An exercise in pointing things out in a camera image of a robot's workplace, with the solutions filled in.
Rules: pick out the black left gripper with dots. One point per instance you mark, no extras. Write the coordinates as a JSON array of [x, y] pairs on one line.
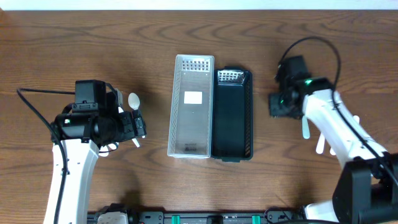
[[137, 123]]

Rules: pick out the beige plastic spoon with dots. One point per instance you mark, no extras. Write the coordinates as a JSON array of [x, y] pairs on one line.
[[134, 102]]

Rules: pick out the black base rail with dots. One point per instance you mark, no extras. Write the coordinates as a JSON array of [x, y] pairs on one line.
[[119, 213]]

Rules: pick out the black plastic basket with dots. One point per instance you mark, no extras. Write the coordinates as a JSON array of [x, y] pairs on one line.
[[232, 135]]

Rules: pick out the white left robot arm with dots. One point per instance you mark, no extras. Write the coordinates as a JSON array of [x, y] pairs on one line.
[[79, 140]]

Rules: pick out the clear plastic basket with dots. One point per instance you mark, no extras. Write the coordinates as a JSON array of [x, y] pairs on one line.
[[190, 127]]

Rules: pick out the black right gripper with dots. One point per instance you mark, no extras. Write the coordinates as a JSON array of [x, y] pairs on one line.
[[275, 108]]

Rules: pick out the pink plastic fork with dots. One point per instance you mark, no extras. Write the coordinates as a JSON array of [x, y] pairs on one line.
[[332, 152]]

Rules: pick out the white plastic fork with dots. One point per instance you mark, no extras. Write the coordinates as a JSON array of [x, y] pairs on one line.
[[356, 118]]

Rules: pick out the mint green plastic fork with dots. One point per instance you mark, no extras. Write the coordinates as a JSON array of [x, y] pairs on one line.
[[305, 128]]

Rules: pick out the white label sticker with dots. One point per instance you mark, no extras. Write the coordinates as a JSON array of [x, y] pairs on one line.
[[193, 97]]

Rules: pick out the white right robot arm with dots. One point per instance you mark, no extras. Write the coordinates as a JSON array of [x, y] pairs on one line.
[[366, 191]]

